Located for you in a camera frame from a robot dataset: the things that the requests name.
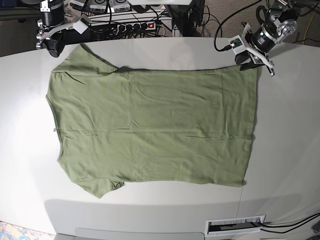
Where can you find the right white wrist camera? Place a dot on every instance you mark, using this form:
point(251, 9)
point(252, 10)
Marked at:
point(82, 24)

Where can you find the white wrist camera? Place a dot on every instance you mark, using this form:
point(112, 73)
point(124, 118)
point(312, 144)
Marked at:
point(237, 44)
point(82, 24)

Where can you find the table cable grommet slot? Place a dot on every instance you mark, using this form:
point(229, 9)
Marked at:
point(234, 226)

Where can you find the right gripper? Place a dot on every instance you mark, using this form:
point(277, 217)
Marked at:
point(54, 33)

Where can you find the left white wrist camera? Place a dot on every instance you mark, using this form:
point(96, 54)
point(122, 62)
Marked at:
point(237, 44)

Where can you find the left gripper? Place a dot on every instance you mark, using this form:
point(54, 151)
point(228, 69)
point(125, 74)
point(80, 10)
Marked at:
point(261, 42)

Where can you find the black power strip red switch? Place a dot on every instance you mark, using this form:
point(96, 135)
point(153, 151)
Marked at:
point(115, 31)

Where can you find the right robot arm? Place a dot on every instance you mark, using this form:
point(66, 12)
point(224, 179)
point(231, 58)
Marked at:
point(102, 20)

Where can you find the green T-shirt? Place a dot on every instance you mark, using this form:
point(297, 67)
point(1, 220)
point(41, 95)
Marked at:
point(118, 125)

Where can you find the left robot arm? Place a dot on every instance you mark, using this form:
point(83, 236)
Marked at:
point(276, 23)

